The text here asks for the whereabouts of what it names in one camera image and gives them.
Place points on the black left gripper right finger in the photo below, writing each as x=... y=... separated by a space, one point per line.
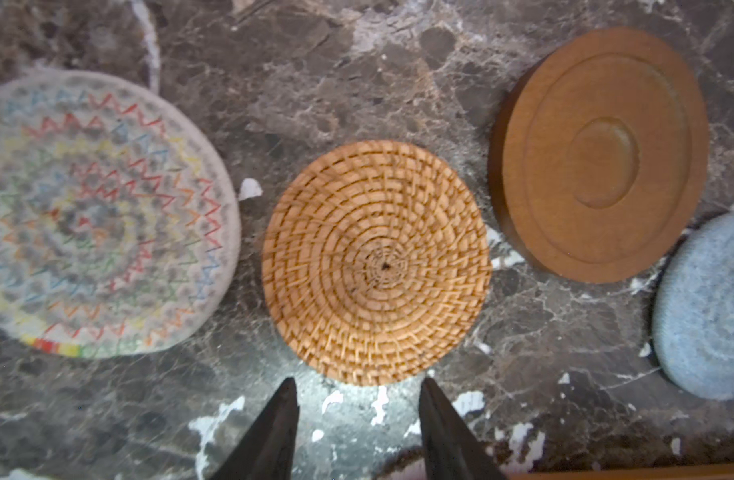
x=450 y=449

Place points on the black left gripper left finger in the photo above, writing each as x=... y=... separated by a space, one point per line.
x=267 y=449

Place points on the woven rattan coaster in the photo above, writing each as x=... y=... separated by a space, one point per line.
x=375 y=263

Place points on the multicolour woven cloth coaster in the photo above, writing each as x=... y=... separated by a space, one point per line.
x=119 y=225

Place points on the brown wooden round coaster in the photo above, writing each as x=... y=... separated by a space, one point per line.
x=598 y=156

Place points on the grey-blue felt coaster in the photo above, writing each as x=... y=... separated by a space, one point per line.
x=693 y=313

